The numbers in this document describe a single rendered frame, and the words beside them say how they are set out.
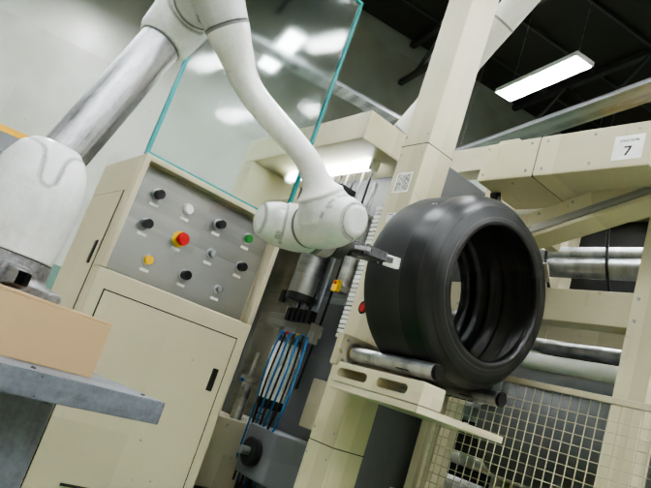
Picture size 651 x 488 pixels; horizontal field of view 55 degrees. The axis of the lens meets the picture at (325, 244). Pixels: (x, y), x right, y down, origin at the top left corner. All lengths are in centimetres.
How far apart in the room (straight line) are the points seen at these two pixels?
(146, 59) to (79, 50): 980
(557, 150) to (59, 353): 161
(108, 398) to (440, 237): 94
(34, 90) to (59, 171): 986
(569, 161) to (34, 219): 156
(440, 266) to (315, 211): 47
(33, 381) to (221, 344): 114
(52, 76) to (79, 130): 970
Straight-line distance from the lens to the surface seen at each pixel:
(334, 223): 127
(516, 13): 281
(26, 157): 120
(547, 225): 222
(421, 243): 166
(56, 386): 104
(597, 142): 210
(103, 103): 146
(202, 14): 146
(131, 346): 197
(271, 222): 139
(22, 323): 110
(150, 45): 153
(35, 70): 1115
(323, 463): 198
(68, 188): 119
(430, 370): 165
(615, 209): 213
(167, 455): 209
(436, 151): 218
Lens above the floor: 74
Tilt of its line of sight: 13 degrees up
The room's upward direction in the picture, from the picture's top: 19 degrees clockwise
